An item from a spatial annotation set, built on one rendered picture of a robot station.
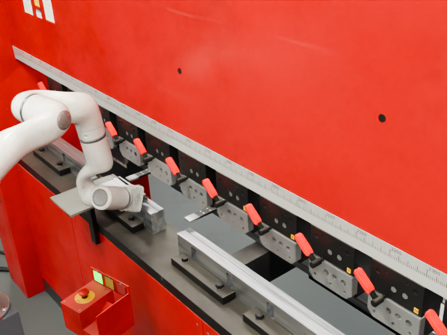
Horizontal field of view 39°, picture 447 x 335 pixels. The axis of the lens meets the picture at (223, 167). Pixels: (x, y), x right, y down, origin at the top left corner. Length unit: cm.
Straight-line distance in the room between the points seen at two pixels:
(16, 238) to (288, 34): 236
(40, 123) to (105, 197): 44
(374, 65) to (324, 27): 15
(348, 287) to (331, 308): 181
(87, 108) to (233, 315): 80
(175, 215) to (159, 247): 184
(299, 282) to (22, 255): 152
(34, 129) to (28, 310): 192
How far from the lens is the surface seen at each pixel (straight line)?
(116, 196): 223
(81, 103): 204
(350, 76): 140
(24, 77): 325
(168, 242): 244
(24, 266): 365
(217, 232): 404
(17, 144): 191
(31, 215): 344
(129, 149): 237
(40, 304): 370
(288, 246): 177
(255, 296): 205
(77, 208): 249
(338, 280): 167
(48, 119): 189
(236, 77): 170
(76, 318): 237
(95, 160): 214
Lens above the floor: 225
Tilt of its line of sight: 28 degrees down
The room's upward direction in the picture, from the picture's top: 3 degrees counter-clockwise
